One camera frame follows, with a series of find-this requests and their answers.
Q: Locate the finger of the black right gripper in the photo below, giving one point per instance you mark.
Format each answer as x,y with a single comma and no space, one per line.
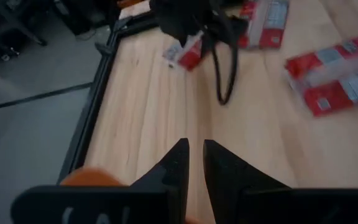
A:
210,45

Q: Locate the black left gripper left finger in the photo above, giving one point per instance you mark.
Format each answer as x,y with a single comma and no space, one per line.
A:
172,174

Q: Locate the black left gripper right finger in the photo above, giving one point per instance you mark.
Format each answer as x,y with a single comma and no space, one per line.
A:
228,180

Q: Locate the red popcorn bag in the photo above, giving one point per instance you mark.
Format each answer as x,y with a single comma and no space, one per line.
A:
328,93
269,25
190,57

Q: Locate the orange plastic basket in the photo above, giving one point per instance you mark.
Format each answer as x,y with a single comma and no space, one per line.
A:
89,178

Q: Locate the black metal table frame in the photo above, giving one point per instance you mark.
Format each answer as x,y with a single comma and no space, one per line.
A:
95,102

